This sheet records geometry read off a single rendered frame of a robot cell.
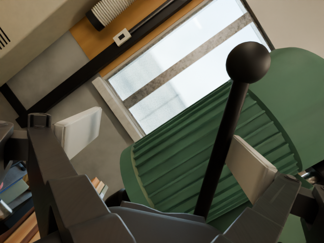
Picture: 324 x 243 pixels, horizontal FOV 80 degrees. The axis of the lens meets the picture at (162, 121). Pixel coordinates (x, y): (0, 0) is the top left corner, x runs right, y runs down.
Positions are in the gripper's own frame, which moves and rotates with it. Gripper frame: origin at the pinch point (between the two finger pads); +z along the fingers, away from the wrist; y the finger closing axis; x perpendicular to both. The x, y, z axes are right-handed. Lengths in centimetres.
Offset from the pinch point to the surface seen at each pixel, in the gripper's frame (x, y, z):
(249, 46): 9.1, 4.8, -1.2
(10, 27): 16, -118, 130
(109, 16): 39, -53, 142
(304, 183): -5.0, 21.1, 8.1
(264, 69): 7.7, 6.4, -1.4
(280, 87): 7.0, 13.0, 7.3
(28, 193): -28.5, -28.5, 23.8
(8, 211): -23.9, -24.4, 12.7
